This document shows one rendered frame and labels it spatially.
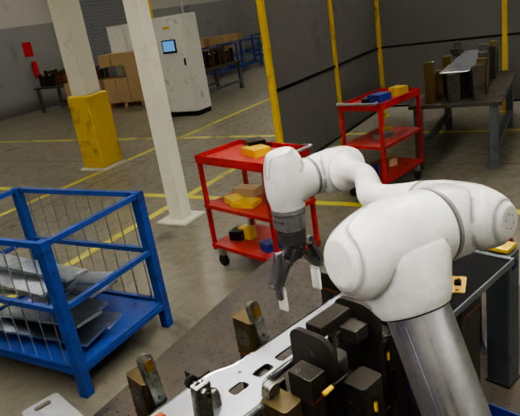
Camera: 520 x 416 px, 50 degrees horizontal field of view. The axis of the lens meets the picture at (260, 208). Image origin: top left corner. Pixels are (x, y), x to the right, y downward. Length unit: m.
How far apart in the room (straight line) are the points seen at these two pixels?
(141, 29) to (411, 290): 4.73
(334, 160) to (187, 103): 10.49
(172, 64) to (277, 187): 10.57
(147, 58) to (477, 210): 4.66
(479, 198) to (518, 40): 7.65
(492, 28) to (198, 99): 5.89
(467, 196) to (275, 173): 0.58
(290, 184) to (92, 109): 7.20
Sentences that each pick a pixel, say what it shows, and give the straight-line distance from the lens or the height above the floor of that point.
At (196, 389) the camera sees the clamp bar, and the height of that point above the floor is 1.21.
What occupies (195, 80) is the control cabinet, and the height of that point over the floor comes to 0.70.
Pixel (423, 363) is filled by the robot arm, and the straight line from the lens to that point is 0.90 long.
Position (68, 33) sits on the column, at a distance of 8.49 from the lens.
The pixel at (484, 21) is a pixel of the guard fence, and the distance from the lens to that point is 8.60.
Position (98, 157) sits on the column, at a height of 0.20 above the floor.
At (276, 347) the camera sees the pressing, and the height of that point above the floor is 1.00.
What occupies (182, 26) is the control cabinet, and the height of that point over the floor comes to 1.76.
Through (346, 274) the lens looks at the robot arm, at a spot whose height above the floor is 1.51.
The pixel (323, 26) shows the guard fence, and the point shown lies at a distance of 7.16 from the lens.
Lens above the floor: 1.89
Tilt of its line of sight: 19 degrees down
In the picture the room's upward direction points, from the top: 9 degrees counter-clockwise
